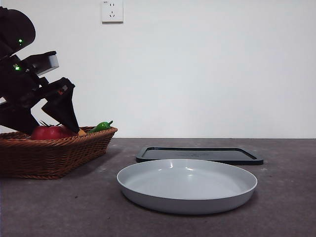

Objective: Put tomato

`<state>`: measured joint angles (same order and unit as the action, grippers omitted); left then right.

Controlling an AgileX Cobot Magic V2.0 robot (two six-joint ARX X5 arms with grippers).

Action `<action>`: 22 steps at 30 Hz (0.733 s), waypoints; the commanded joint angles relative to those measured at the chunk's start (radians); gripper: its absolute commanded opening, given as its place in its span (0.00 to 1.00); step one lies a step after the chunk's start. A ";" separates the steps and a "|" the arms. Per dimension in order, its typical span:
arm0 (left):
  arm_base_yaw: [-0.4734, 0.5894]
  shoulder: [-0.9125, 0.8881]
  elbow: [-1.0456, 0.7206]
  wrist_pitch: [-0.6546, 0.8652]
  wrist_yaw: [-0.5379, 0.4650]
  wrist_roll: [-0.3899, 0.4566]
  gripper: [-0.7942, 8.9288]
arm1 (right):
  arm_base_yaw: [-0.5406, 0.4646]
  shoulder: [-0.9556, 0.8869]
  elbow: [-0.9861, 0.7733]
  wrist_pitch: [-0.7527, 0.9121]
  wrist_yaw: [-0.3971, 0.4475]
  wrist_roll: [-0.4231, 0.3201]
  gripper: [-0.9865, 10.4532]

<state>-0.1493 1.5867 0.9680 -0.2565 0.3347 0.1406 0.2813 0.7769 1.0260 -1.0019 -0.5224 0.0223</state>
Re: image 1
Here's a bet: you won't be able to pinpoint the red tomato with green stem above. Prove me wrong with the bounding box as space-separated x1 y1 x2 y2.
31 120 76 140

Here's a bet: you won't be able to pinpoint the green chili pepper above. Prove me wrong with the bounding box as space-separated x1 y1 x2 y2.
87 120 114 134

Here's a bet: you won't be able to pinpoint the brown wicker basket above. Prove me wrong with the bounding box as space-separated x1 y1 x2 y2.
0 126 119 180

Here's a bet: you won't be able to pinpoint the grey round plate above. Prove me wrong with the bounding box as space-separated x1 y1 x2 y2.
117 158 259 215

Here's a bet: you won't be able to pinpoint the black rectangular tray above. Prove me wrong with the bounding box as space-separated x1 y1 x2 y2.
136 147 264 166

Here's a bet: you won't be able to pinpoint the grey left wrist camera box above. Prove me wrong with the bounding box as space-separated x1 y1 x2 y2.
31 51 60 76

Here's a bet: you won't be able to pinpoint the white wall socket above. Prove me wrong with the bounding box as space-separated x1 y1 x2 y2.
102 0 124 24

